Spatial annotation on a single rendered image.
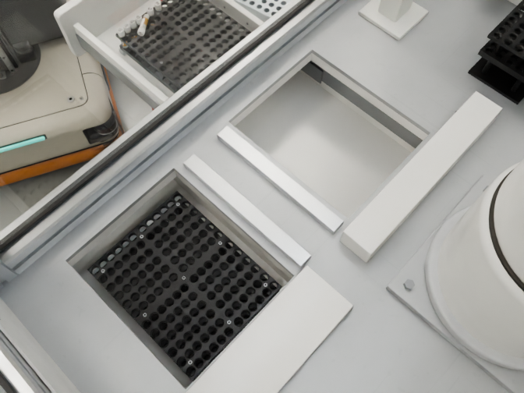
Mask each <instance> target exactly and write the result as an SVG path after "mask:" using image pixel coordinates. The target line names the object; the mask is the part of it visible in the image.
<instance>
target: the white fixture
mask: <svg viewBox="0 0 524 393"><path fill-rule="evenodd" d="M358 14H359V15H360V16H362V17H363V18H364V19H366V20H368V21H369V22H371V23H372V24H374V25H375V26H377V27H379V28H380V29H382V30H383V31H384V32H386V33H387V34H389V35H391V36H392V37H394V38H395V39H397V40H398V41H399V40H400V39H401V38H402V37H404V36H405V35H406V34H407V33H408V32H409V31H410V30H411V29H412V28H413V27H414V26H415V25H416V24H417V23H418V22H419V21H420V20H422V19H423V18H424V17H425V16H426V15H427V14H428V11H427V10H426V9H424V8H423V7H421V6H420V5H417V4H416V3H415V2H413V0H371V1H370V2H369V3H367V4H366V5H365V6H364V7H363V8H361V10H360V11H359V12H358Z"/></svg>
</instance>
